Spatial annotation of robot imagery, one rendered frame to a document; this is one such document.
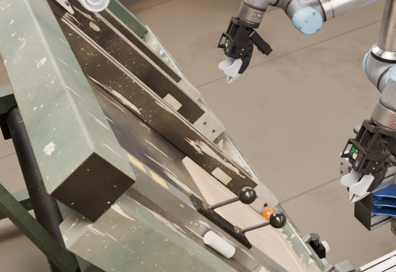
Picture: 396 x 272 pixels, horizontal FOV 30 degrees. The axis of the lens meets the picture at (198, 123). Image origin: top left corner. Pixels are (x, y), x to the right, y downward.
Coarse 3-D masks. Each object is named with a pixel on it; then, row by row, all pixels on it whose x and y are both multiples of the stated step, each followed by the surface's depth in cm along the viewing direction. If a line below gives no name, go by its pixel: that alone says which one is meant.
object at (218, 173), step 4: (216, 168) 223; (212, 172) 224; (216, 172) 224; (220, 172) 225; (224, 172) 225; (216, 176) 225; (220, 176) 226; (224, 176) 226; (228, 176) 227; (220, 180) 226; (224, 180) 227; (228, 180) 228
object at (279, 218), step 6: (270, 216) 161; (276, 216) 160; (282, 216) 161; (264, 222) 163; (270, 222) 161; (276, 222) 160; (282, 222) 160; (240, 228) 166; (246, 228) 166; (252, 228) 165; (276, 228) 162; (240, 234) 166
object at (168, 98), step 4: (168, 96) 258; (172, 96) 259; (164, 100) 259; (168, 100) 259; (172, 100) 260; (176, 100) 261; (172, 104) 261; (176, 104) 262; (180, 104) 262; (176, 108) 262
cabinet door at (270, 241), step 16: (192, 160) 206; (192, 176) 199; (208, 176) 207; (208, 192) 192; (224, 192) 209; (224, 208) 192; (240, 208) 212; (240, 224) 195; (256, 240) 196; (272, 240) 214; (272, 256) 196; (288, 256) 215
